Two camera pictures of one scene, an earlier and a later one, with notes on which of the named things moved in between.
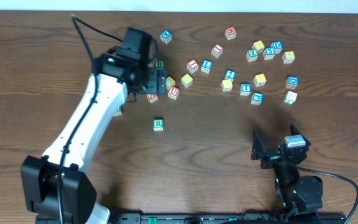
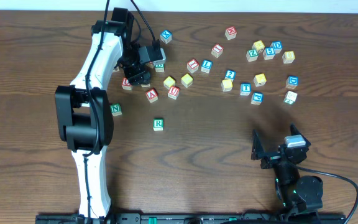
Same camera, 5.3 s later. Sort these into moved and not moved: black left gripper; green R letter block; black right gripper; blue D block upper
Moved: black left gripper
Not moved: green R letter block; blue D block upper; black right gripper
